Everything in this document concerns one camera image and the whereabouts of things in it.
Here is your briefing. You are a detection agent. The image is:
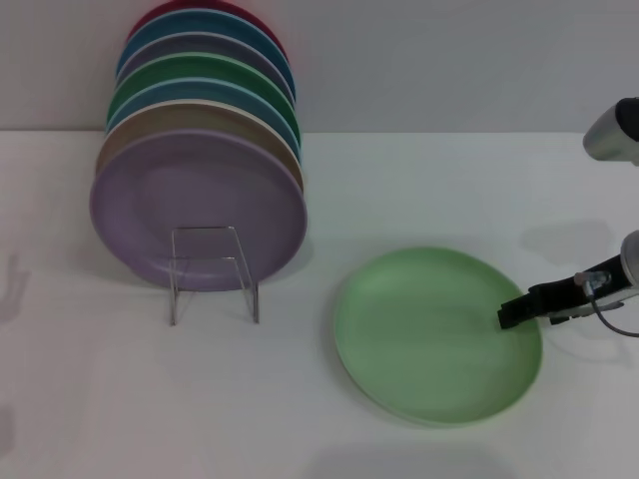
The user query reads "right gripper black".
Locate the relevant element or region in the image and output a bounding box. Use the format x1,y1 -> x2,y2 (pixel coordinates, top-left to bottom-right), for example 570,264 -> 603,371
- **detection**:
497,251 -> 632,329

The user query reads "greyish lavender plate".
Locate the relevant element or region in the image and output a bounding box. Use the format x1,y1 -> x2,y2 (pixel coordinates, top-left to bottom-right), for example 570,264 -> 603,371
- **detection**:
115,30 -> 296,101

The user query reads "light green plate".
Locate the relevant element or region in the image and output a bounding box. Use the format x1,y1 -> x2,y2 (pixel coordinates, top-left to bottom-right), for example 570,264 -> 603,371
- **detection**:
332,245 -> 544,428

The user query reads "beige plate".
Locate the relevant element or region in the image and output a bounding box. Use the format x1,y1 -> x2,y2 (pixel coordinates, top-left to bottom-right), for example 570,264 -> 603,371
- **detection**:
95,97 -> 306,197

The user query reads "teal plate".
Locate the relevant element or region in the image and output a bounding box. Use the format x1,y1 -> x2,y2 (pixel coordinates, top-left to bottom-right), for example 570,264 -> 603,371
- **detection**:
104,75 -> 305,162

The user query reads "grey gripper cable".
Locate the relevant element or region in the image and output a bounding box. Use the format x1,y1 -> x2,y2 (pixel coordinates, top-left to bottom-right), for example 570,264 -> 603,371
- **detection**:
573,270 -> 639,338

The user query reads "blue plate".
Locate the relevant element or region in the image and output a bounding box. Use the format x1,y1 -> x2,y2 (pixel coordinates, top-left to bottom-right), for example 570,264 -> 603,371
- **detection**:
117,10 -> 299,104

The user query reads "dark green plate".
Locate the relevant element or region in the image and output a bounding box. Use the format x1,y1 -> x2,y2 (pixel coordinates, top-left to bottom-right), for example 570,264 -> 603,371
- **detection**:
105,51 -> 303,142

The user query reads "red plate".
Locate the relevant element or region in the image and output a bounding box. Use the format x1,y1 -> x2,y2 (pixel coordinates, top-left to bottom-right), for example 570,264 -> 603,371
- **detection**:
125,0 -> 291,62

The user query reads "metal wire plate rack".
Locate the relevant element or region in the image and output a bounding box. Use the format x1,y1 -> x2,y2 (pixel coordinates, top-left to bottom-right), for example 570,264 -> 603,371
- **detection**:
167,226 -> 262,328

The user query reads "lilac purple plate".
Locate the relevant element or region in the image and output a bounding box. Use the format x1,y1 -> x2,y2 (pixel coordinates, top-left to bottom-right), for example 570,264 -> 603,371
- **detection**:
89,127 -> 310,294

